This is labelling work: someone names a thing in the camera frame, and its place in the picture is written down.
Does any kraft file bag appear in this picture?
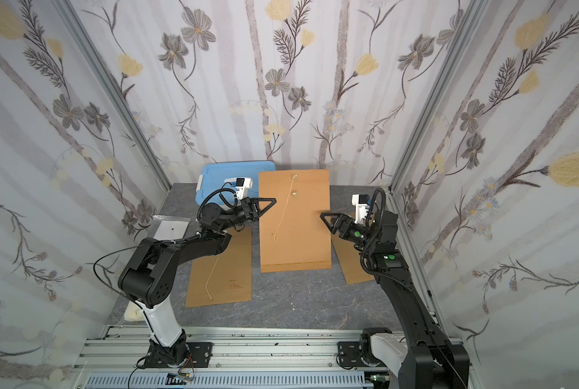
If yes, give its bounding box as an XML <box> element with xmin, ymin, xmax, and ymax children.
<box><xmin>332</xmin><ymin>233</ymin><xmax>374</xmax><ymax>285</ymax></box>
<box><xmin>259</xmin><ymin>170</ymin><xmax>332</xmax><ymax>273</ymax></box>
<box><xmin>186</xmin><ymin>227</ymin><xmax>253</xmax><ymax>308</ymax></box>

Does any white string of bag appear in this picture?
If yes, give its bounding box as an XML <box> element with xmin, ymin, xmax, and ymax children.
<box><xmin>205</xmin><ymin>254</ymin><xmax>220</xmax><ymax>301</ymax></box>
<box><xmin>272</xmin><ymin>174</ymin><xmax>297</xmax><ymax>242</ymax></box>

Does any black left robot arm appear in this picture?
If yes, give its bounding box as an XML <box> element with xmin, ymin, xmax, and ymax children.
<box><xmin>96</xmin><ymin>196</ymin><xmax>276</xmax><ymax>368</ymax></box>

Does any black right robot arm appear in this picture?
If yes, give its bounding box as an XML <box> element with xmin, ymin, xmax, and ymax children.
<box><xmin>320</xmin><ymin>189</ymin><xmax>470</xmax><ymax>388</ymax></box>

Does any clear plastic zip bag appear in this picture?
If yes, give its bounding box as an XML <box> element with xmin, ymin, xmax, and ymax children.
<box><xmin>152</xmin><ymin>215</ymin><xmax>190</xmax><ymax>241</ymax></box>

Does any bag of white material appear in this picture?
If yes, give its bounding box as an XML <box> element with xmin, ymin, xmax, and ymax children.
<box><xmin>123</xmin><ymin>301</ymin><xmax>145</xmax><ymax>323</ymax></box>

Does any blue lid storage box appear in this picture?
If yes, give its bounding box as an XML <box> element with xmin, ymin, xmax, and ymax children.
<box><xmin>195</xmin><ymin>161</ymin><xmax>276</xmax><ymax>205</ymax></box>

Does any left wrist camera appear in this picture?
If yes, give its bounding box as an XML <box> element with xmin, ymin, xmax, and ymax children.
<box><xmin>224</xmin><ymin>177</ymin><xmax>253</xmax><ymax>200</ymax></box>

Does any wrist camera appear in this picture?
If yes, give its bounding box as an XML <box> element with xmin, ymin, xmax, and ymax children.
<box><xmin>351</xmin><ymin>194</ymin><xmax>371</xmax><ymax>225</ymax></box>
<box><xmin>224</xmin><ymin>177</ymin><xmax>253</xmax><ymax>200</ymax></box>

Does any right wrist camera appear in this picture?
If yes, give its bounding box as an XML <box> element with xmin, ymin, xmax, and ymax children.
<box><xmin>351</xmin><ymin>194</ymin><xmax>371</xmax><ymax>225</ymax></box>

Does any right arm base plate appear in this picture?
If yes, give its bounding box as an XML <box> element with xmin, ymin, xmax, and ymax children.
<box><xmin>336</xmin><ymin>341</ymin><xmax>367</xmax><ymax>370</ymax></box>

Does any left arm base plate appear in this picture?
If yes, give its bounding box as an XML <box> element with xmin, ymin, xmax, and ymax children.
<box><xmin>139</xmin><ymin>340</ymin><xmax>213</xmax><ymax>369</ymax></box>

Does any white slotted cable duct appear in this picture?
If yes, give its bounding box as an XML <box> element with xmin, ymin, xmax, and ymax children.
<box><xmin>83</xmin><ymin>371</ymin><xmax>374</xmax><ymax>388</ymax></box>

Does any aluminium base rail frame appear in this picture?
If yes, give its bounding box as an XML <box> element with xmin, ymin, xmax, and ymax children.
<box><xmin>69</xmin><ymin>325</ymin><xmax>475</xmax><ymax>389</ymax></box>

